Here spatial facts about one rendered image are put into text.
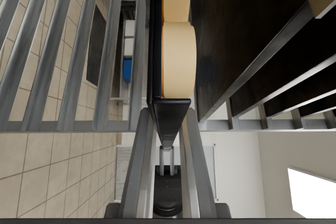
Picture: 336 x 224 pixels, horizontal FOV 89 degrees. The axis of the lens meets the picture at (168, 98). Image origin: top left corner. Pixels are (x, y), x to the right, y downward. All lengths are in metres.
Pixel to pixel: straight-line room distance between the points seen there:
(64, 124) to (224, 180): 3.72
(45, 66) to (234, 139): 3.73
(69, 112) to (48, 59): 0.20
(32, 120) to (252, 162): 3.97
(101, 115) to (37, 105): 0.19
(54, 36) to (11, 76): 0.18
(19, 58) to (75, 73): 0.19
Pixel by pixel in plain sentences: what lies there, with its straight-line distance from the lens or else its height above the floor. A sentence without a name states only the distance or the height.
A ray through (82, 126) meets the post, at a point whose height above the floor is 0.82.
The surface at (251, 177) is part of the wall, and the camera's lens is 4.23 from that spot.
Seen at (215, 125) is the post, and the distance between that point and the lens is 0.49.
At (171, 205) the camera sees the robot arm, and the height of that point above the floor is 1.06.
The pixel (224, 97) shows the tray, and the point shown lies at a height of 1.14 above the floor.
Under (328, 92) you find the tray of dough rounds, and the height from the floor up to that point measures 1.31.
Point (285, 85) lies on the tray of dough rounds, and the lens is 0.31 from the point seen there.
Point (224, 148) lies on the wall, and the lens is 3.95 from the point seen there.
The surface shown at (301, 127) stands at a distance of 0.57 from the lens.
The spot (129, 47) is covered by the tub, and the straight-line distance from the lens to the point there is 3.54.
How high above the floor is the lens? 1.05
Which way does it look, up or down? 1 degrees up
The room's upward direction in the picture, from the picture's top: 90 degrees clockwise
